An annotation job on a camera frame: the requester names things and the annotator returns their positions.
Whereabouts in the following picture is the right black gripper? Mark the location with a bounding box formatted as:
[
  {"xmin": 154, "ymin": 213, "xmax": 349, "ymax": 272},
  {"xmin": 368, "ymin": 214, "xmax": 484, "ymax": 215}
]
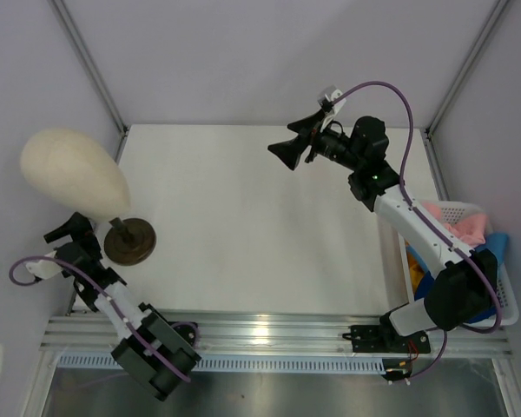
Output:
[{"xmin": 267, "ymin": 109, "xmax": 362, "ymax": 172}]

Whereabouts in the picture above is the cream mannequin head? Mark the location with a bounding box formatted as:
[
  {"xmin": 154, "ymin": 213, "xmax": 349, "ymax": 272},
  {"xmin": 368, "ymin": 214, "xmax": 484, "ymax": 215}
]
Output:
[{"xmin": 19, "ymin": 128, "xmax": 156, "ymax": 266}]

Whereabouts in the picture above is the pink bucket hat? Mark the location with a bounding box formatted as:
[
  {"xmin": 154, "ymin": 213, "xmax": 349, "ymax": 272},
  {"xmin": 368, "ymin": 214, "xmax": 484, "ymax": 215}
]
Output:
[{"xmin": 422, "ymin": 201, "xmax": 489, "ymax": 248}]

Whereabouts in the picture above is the blue bucket hat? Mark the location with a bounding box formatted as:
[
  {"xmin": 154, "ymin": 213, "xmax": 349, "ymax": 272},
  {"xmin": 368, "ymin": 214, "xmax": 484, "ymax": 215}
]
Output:
[{"xmin": 406, "ymin": 232, "xmax": 509, "ymax": 272}]

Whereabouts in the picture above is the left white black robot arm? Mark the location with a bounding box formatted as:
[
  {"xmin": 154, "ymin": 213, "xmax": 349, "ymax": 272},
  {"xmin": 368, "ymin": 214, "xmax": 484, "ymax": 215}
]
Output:
[{"xmin": 43, "ymin": 212, "xmax": 201, "ymax": 401}]

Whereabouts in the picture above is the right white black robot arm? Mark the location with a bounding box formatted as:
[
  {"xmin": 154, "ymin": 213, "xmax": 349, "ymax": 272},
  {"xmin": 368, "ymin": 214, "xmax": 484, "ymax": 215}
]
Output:
[{"xmin": 267, "ymin": 111, "xmax": 501, "ymax": 351}]

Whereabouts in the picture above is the yellow hat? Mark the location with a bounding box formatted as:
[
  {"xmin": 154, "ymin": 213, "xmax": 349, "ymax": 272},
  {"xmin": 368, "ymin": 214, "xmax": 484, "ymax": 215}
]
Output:
[{"xmin": 407, "ymin": 254, "xmax": 427, "ymax": 291}]

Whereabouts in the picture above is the dark blue hat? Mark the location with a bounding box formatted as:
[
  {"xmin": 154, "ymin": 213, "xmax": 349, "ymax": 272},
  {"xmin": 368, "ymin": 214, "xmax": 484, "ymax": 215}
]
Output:
[{"xmin": 413, "ymin": 272, "xmax": 497, "ymax": 324}]

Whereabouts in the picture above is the white plastic basket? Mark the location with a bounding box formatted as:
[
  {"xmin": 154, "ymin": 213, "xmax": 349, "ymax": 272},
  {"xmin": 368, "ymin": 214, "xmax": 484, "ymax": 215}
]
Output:
[{"xmin": 394, "ymin": 200, "xmax": 519, "ymax": 327}]

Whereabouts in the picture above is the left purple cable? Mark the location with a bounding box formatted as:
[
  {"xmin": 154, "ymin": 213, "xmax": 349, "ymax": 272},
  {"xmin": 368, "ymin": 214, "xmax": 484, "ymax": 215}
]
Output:
[{"xmin": 9, "ymin": 255, "xmax": 201, "ymax": 383}]

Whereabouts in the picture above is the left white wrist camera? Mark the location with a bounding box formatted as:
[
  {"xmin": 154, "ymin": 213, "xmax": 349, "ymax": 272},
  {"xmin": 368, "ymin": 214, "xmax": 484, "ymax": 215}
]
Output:
[{"xmin": 25, "ymin": 260, "xmax": 63, "ymax": 280}]

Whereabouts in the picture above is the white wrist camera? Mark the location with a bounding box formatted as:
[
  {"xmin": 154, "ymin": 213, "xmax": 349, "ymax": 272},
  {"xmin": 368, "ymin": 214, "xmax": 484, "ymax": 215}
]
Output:
[
  {"xmin": 317, "ymin": 85, "xmax": 346, "ymax": 126},
  {"xmin": 25, "ymin": 260, "xmax": 63, "ymax": 280}
]

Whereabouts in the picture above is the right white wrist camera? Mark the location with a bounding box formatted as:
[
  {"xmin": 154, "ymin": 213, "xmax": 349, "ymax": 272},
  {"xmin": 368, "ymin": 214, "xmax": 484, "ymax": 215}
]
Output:
[{"xmin": 317, "ymin": 85, "xmax": 346, "ymax": 126}]

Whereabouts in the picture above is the white slotted cable duct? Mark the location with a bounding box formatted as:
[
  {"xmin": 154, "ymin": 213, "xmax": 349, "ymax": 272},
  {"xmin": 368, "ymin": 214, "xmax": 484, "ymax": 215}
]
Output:
[{"xmin": 56, "ymin": 352, "xmax": 406, "ymax": 375}]

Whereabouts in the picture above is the right aluminium corner post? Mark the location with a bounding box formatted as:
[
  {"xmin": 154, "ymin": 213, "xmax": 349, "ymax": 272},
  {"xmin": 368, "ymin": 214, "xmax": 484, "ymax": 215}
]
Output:
[{"xmin": 424, "ymin": 0, "xmax": 516, "ymax": 136}]

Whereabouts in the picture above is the aluminium corner post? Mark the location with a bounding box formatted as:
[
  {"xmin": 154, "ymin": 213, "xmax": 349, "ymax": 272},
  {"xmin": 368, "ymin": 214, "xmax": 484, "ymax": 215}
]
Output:
[
  {"xmin": 47, "ymin": 0, "xmax": 128, "ymax": 137},
  {"xmin": 424, "ymin": 0, "xmax": 516, "ymax": 136}
]

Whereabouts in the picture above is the aluminium mounting rail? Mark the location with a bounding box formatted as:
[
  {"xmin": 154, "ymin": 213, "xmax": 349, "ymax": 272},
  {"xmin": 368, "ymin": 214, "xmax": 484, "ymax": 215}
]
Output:
[{"xmin": 38, "ymin": 307, "xmax": 514, "ymax": 358}]

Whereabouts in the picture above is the left aluminium corner post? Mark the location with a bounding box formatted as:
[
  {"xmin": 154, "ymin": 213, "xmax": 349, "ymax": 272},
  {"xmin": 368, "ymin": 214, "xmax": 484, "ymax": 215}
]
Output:
[{"xmin": 47, "ymin": 0, "xmax": 128, "ymax": 137}]

